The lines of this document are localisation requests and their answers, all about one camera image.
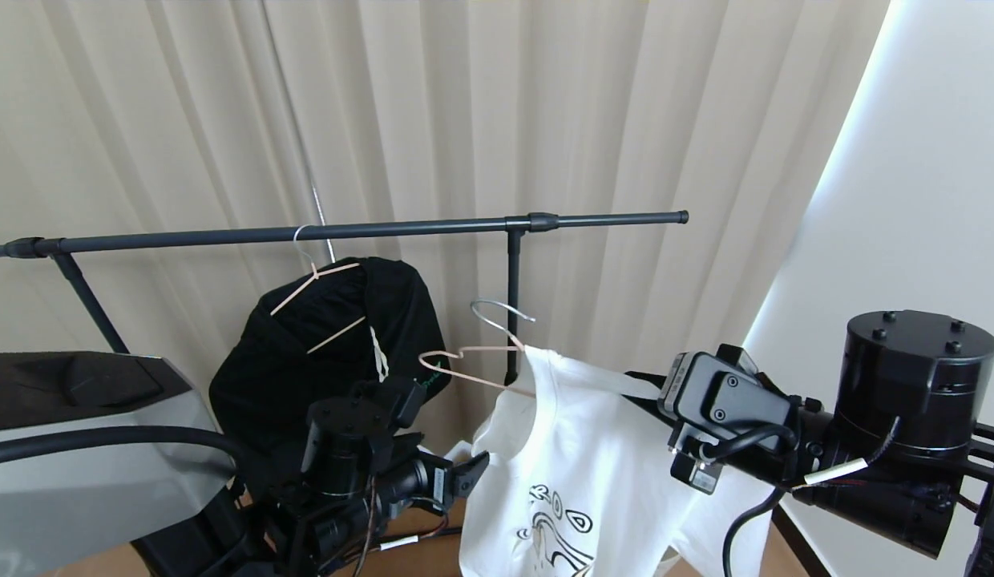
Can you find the white printed garment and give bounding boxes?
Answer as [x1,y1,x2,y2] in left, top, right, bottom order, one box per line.
[459,346,774,577]

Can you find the pink clothes hanger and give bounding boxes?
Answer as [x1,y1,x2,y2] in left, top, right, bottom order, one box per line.
[270,226,367,355]
[419,299,538,399]

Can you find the black clothes rack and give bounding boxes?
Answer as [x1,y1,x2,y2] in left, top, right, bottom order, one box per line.
[0,212,690,387]

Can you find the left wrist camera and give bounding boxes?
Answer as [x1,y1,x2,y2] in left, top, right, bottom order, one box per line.
[354,375,427,430]

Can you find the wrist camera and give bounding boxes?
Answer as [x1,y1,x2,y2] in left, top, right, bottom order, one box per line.
[657,345,798,462]
[354,375,427,430]

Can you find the black shorts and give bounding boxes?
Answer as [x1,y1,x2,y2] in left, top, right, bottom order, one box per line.
[208,256,452,482]

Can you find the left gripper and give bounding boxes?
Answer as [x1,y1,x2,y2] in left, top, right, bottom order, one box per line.
[389,461,454,514]

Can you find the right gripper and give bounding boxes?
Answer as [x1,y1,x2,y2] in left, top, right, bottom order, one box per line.
[670,401,833,494]

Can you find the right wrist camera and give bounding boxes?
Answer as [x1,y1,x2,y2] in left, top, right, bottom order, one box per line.
[657,345,798,462]

